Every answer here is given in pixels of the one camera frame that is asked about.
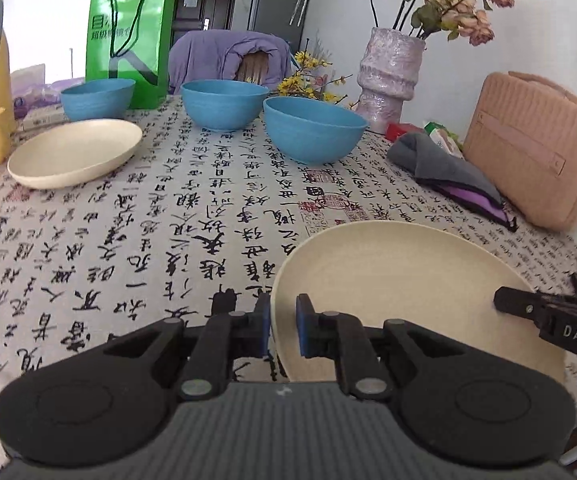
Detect calligraphy print tablecloth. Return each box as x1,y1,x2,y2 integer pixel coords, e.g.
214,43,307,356
0,92,577,473

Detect green paper shopping bag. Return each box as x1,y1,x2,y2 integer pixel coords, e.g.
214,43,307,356
86,0,177,110

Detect green snack packet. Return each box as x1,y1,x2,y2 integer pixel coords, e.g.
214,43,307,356
422,121,465,159

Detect grey refrigerator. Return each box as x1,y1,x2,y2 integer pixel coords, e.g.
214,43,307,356
246,0,315,54

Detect pink quilted bag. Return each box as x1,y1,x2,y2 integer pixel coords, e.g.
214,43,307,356
463,71,577,234

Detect yellow flower sprigs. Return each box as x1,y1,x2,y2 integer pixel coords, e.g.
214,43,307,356
275,35,355,109

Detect purple tissue packet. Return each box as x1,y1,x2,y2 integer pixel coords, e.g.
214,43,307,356
11,77,87,112

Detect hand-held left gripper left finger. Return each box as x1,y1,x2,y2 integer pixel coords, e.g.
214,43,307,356
102,292,274,402

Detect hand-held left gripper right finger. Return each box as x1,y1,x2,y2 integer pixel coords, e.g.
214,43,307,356
295,294,464,402

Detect grey folded cloth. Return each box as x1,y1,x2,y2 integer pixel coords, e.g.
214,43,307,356
387,132,504,207

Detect dark brown door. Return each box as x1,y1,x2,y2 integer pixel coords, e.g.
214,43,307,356
161,0,242,57

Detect cream plate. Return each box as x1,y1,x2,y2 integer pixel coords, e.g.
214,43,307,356
7,119,144,190
270,220,567,384

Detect lilac textured vase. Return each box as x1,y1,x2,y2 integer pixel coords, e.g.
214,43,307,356
355,27,427,135

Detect wooden chair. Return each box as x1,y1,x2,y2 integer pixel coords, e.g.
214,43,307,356
238,51,275,86

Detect red packet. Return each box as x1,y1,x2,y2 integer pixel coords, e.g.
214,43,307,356
384,122,426,144

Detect purple cloth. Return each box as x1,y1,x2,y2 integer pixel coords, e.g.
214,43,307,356
168,30,294,96

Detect purple pouch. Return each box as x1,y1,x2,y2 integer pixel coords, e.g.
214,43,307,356
432,182,518,234

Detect blue bowl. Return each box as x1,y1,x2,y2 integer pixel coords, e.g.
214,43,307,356
181,80,270,131
60,78,136,122
263,96,370,166

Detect white flat box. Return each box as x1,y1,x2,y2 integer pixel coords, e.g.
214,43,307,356
15,104,70,134

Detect dried pink roses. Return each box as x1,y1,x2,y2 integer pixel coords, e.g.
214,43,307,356
349,0,515,47

